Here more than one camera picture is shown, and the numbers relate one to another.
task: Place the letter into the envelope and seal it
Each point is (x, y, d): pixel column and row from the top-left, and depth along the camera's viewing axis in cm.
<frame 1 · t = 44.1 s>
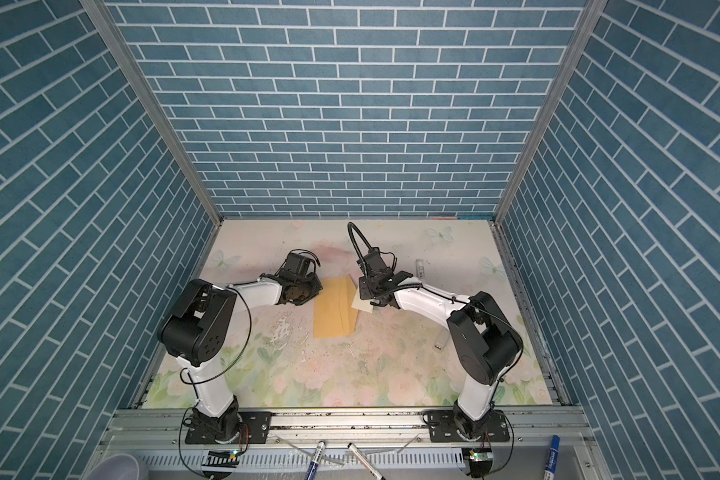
left hand: (322, 287, 100), fingers closed
right hand: (364, 282, 93), fingers closed
yellow envelope: (336, 307, 98), on the table

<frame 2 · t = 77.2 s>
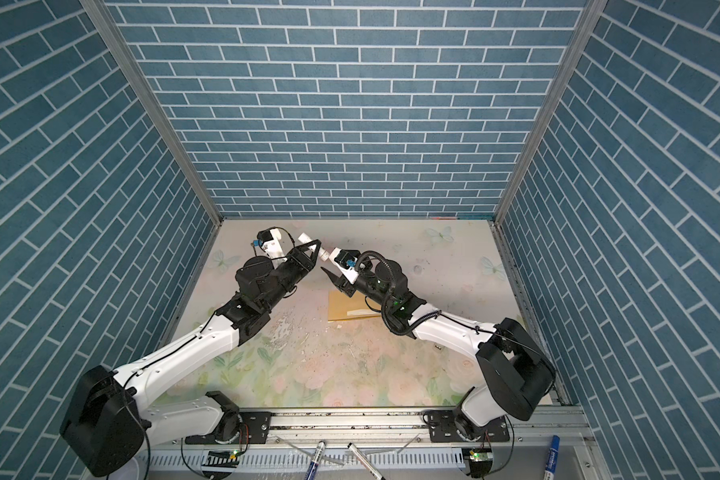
left hand: (321, 244, 74), fingers open
right hand: (328, 254, 75), fingers open
yellow envelope: (339, 304, 100), on the table

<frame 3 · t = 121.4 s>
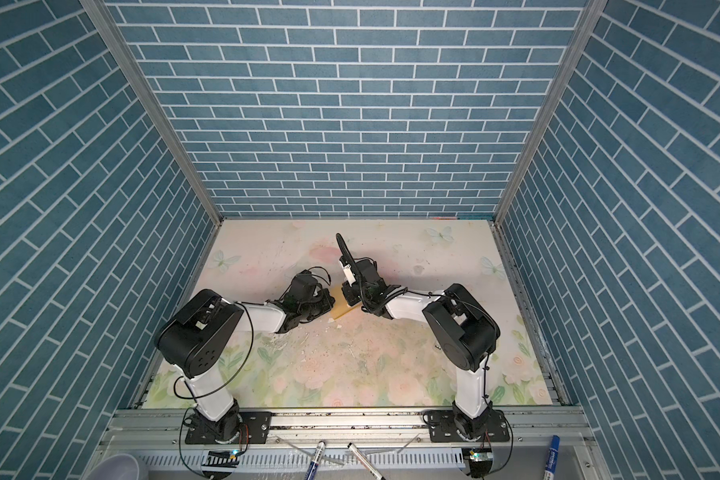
left hand: (336, 300, 97), fingers closed
right hand: (346, 279, 95), fingers closed
the named things where they were.

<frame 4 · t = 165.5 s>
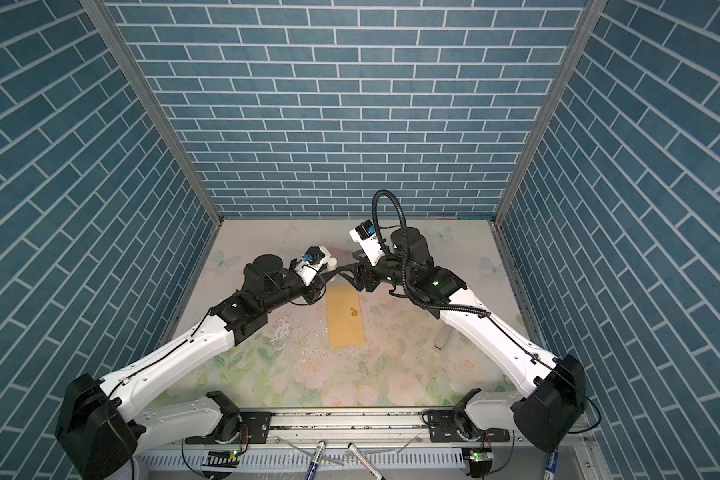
left hand: (332, 267, 75), fingers open
right hand: (343, 258, 70), fingers open
